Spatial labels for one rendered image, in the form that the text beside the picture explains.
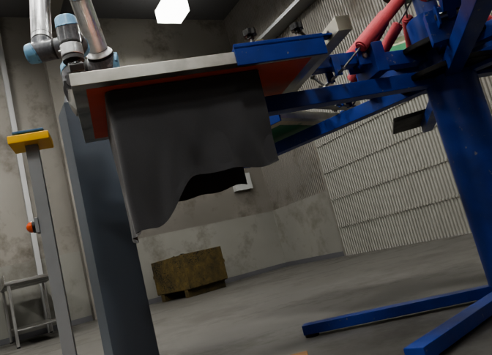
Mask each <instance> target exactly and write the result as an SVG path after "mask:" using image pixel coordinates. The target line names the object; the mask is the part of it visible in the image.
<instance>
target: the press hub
mask: <svg viewBox="0 0 492 355"><path fill-rule="evenodd" d="M383 1H384V2H385V3H387V4H388V3H389V2H390V1H391V0H383ZM410 1H411V0H406V3H407V4H408V3H409V2H410ZM412 2H413V5H414V8H415V11H416V14H417V16H416V17H414V18H412V19H411V20H410V21H409V22H408V24H407V25H406V30H407V32H408V35H409V39H410V41H411V45H410V46H409V47H407V48H406V49H404V50H403V54H404V55H410V54H416V53H424V52H426V53H427V57H428V60H427V61H426V62H424V63H423V64H422V65H421V66H418V67H419V69H420V71H419V72H417V73H415V74H414V75H412V76H411V79H412V80H413V81H418V80H423V79H428V78H435V81H436V83H435V84H434V85H432V86H431V87H429V88H428V89H426V92H427V93H425V94H428V98H429V100H430V105H431V107H432V110H433V114H434V116H435V119H436V123H437V126H438V128H439V132H440V135H441V139H442V141H443V144H444V148H445V151H446V153H447V157H448V160H449V163H450V167H451V169H452V173H453V176H454V178H455V183H456V185H457V188H458V192H459V194H460V197H461V201H462V204H463V207H464V210H465V213H466V216H467V219H468V222H469V226H470V229H471V232H472V235H473V237H474V242H475V244H476V247H477V251H478V253H479V256H480V260H481V263H482V267H483V269H484V272H485V276H486V279H487V281H488V285H490V286H492V115H491V112H490V110H489V107H488V104H487V101H486V98H485V95H484V92H483V90H482V86H481V83H480V79H479V78H478V75H477V71H475V70H470V66H472V65H474V64H477V63H479V62H481V61H484V60H486V59H489V58H490V57H492V50H486V51H476V52H473V53H470V55H469V57H468V59H467V61H466V63H465V65H464V67H463V69H462V71H461V72H459V73H455V74H453V75H449V76H447V77H446V76H445V74H444V73H445V70H446V68H447V62H446V60H445V61H442V59H443V57H444V53H443V54H440V55H439V54H438V52H437V49H436V48H432V45H431V41H430V39H429V36H428V32H427V29H426V27H425V23H424V20H423V15H424V12H427V11H430V10H433V7H434V5H436V6H437V8H439V6H438V3H437V0H432V1H428V2H424V1H420V0H412Z"/></svg>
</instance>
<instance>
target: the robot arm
mask: <svg viewBox="0 0 492 355"><path fill-rule="evenodd" d="M70 3H71V6H72V9H73V12H74V13H75V15H72V14H69V13H64V14H60V15H57V16H56V17H55V20H54V21H55V29H56V34H57V37H56V38H52V27H51V3H50V0H29V9H30V29H31V43H29V44H25V45H24V47H23V51H24V54H25V57H26V59H27V61H28V62H29V63H30V64H39V63H43V62H46V61H52V60H55V59H62V61H63V62H62V63H61V65H60V69H61V77H62V81H63V85H64V94H65V96H64V102H68V103H69V104H70V107H71V109H72V112H73V113H74V114H75V115H76V116H78V111H77V108H76V104H75V99H74V96H73V92H72V87H71V84H70V77H69V74H72V73H77V72H88V71H94V70H104V69H110V68H116V67H120V65H119V57H118V54H117V52H113V51H112V49H111V48H109V47H108V46H107V44H106V41H105V38H104V35H103V31H102V29H101V27H100V23H99V21H98V18H97V14H96V12H95V9H94V6H93V4H92V0H70ZM78 26H79V27H80V29H79V28H78ZM85 57H87V59H85Z"/></svg>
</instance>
